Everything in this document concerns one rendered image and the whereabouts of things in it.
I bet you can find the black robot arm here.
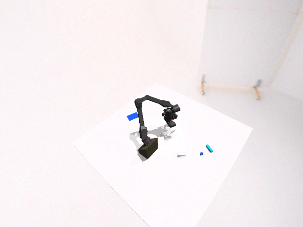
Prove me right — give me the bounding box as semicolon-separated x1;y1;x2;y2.
134;95;180;146

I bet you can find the blue flat rectangular plate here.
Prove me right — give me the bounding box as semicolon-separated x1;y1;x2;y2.
127;112;138;121

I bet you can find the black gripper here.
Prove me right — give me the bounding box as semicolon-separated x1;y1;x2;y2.
161;112;176;128

